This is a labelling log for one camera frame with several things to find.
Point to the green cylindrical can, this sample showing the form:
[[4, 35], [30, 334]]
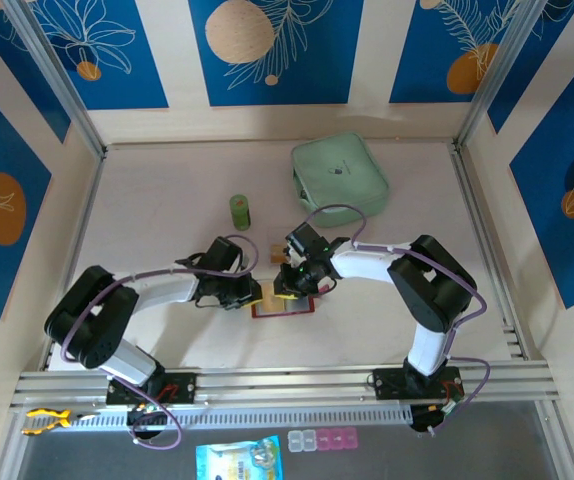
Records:
[[239, 212]]

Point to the blue snack bag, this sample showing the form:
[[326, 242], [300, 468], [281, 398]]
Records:
[[237, 460]]

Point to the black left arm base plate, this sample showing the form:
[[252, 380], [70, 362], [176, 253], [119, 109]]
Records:
[[187, 387]]

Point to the aluminium frame post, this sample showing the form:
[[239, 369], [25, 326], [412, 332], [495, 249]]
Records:
[[58, 75], [494, 75]]

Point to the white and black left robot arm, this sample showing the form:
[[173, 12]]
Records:
[[162, 292]]

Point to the aluminium mounting rail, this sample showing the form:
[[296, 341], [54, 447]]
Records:
[[292, 385]]

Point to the aluminium table side rail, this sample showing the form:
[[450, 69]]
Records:
[[67, 300], [488, 250]]

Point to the black under-rail mount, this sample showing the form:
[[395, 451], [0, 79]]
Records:
[[147, 425], [422, 422]]

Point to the red card holder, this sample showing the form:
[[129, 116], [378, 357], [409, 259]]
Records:
[[299, 306]]

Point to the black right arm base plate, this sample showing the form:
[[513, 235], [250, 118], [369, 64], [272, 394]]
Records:
[[387, 385]]

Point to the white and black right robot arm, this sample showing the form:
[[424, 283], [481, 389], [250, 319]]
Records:
[[367, 262]]

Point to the clear and pink pill organizer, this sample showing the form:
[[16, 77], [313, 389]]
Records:
[[322, 440]]

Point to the mint green zip pouch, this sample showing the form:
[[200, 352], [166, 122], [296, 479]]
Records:
[[337, 170]]

